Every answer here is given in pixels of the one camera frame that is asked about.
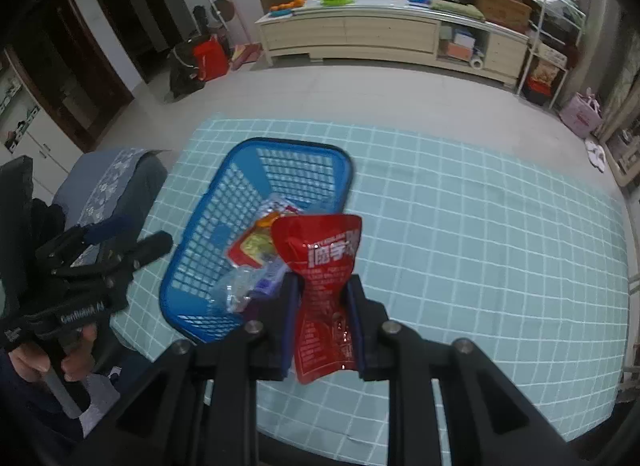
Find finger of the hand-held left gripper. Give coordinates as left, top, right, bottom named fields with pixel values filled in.
left=36, top=217, right=140, bottom=261
left=50, top=231, right=174, bottom=281

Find cream low cabinet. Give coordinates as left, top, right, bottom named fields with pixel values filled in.
left=255, top=0, right=531, bottom=89

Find dark wooden door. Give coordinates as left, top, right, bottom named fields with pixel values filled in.
left=82, top=0, right=183, bottom=84
left=2, top=0, right=136, bottom=151

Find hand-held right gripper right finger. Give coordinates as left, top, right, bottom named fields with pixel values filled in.
left=347, top=275, right=576, bottom=466

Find red bag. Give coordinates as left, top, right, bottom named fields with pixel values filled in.
left=192, top=36, right=226, bottom=81

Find white shelf rack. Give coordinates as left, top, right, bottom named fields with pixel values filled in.
left=515, top=0, right=586, bottom=109

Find clear biscuit packet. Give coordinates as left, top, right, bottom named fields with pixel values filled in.
left=212, top=266, right=261, bottom=314

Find white handled mop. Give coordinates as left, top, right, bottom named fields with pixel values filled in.
left=206, top=0, right=236, bottom=56

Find clear cartoon snack packet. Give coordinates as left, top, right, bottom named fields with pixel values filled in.
left=256, top=196, right=298, bottom=221

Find teal checked tablecloth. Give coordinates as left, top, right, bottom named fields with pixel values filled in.
left=107, top=118, right=633, bottom=447

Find pink tote bag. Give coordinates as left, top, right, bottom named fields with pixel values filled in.
left=559, top=88, right=606, bottom=137

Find green folded cloth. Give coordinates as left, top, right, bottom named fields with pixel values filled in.
left=430, top=0, right=485, bottom=21

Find person's left hand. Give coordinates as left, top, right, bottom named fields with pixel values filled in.
left=7, top=323, right=99, bottom=383

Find white cupboard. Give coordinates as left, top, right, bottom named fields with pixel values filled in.
left=0, top=53, right=83, bottom=197

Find cardboard box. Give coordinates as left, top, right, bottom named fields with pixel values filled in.
left=474, top=0, right=533, bottom=34

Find purple snack packet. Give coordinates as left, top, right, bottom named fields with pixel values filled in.
left=249, top=260, right=288, bottom=299

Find red yellow snack packet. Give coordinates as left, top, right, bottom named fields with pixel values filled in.
left=227, top=218, right=281, bottom=267

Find grey covered chair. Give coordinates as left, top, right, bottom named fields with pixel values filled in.
left=52, top=147, right=171, bottom=397

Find patterned curtain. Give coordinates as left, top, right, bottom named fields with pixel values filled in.
left=597, top=28, right=640, bottom=147

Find white slippers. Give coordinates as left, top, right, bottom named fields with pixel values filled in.
left=585, top=141, right=608, bottom=174

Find black bag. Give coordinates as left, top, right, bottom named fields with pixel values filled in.
left=165, top=40, right=206, bottom=104

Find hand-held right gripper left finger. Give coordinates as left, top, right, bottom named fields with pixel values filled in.
left=65, top=273, right=302, bottom=466

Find blue plastic basket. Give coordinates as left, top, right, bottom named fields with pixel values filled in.
left=160, top=137, right=355, bottom=344

